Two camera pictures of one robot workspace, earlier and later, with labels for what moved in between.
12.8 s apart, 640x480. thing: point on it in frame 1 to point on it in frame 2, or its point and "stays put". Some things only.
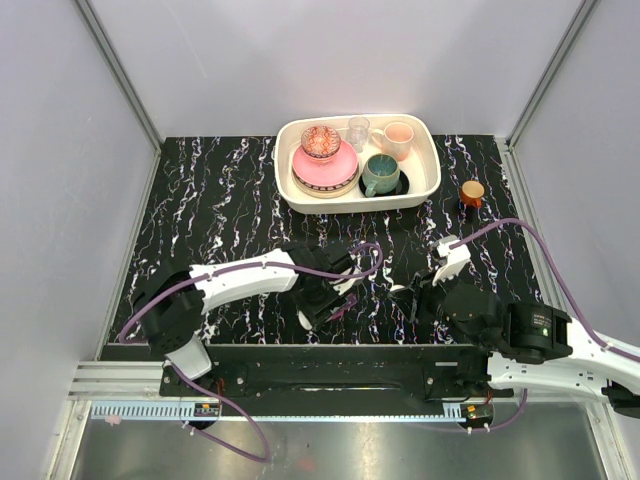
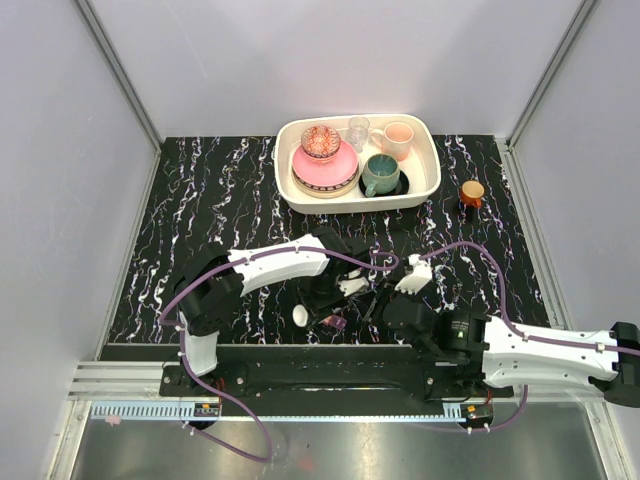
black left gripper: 316,313 stays put
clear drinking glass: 358,128 stays put
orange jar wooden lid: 472,193 stays put
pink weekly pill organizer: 351,301 to 336,321
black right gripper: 419,291 to 377,303
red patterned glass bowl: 320,142 stays put
